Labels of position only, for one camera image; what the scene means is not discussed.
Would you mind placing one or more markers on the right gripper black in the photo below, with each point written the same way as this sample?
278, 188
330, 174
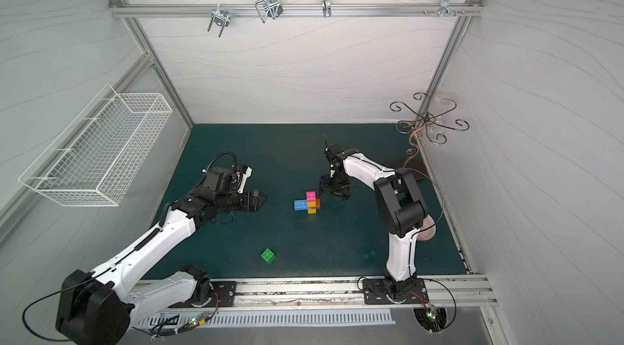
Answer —
335, 184

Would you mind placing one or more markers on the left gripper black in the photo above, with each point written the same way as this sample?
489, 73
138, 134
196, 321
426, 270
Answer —
249, 199

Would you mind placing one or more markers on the pink 2x2 lego brick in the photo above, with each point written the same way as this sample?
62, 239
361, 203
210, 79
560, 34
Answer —
311, 195

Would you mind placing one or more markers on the blue 2x4 lego brick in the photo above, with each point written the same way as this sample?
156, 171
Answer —
300, 205

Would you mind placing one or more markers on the green 2x2 lego brick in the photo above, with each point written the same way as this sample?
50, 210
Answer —
269, 256

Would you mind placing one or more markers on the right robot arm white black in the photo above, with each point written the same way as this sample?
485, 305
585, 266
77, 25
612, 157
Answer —
401, 207

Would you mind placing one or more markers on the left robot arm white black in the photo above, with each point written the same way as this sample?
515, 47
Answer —
100, 306

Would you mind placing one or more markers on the pink ribbed round coaster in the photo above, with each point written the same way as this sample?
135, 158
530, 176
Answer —
428, 230

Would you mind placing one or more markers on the metal ornament stand dark base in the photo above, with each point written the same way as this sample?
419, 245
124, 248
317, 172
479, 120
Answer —
425, 125

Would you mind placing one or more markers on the metal clamp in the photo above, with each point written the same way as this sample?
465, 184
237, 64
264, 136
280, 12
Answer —
445, 9
326, 8
220, 19
268, 9

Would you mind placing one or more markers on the aluminium cross bar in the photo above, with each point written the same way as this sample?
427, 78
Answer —
290, 11

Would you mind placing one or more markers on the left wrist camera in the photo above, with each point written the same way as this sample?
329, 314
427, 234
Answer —
243, 173

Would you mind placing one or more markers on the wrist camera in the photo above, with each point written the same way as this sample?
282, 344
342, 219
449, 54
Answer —
243, 173
335, 156

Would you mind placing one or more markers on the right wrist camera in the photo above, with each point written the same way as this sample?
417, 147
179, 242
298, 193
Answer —
335, 156

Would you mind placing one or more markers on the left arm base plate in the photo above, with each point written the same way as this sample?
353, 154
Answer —
222, 294

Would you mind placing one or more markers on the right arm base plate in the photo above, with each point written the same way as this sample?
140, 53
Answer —
377, 291

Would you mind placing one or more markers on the white slotted cable duct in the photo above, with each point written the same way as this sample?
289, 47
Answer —
300, 318

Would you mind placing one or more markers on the white wire basket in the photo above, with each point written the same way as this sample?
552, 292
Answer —
94, 160

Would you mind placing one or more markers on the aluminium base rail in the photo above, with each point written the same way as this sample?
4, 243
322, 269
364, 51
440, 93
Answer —
470, 290

